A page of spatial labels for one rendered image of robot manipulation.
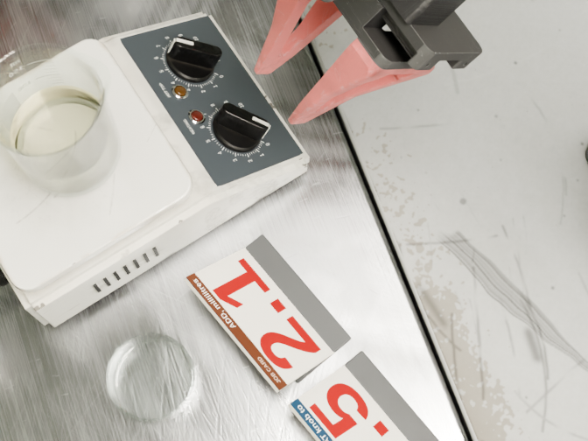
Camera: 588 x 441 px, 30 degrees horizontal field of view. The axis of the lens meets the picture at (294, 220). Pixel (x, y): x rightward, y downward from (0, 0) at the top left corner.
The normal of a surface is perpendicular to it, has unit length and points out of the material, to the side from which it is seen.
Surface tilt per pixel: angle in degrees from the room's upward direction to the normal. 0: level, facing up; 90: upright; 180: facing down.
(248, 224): 0
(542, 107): 0
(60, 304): 90
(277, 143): 30
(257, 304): 40
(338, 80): 61
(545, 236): 0
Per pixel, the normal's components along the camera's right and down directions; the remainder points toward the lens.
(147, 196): 0.00, -0.27
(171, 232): 0.55, 0.81
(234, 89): 0.42, -0.50
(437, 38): 0.65, -0.57
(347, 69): -0.74, 0.32
